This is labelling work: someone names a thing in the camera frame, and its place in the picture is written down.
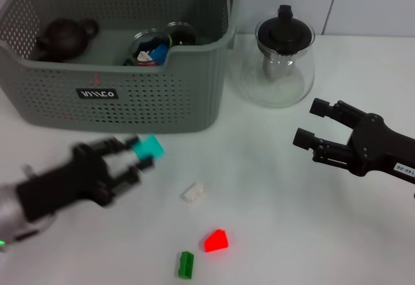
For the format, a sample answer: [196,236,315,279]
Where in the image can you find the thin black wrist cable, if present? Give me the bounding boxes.
[14,229,40,242]

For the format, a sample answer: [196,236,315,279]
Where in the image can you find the bright red sloped brick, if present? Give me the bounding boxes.
[203,229,230,253]

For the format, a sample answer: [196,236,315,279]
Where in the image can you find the grey perforated storage bin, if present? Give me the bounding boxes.
[0,0,243,135]

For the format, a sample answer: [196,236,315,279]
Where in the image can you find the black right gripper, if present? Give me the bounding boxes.
[292,98,415,185]

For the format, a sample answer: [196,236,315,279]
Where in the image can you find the green thick brick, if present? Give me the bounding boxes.
[177,251,195,279]

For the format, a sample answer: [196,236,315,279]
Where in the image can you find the glass teapot black lid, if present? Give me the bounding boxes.
[226,5,316,108]

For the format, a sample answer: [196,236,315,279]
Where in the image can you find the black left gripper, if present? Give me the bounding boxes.
[16,136,155,223]

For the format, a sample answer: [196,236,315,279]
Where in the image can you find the teal square plate brick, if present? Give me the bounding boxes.
[132,132,165,161]

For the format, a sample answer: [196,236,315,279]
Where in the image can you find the dark clay teapot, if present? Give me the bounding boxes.
[35,18,100,62]

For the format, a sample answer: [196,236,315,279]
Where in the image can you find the blue square plate brick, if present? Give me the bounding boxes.
[149,43,169,67]

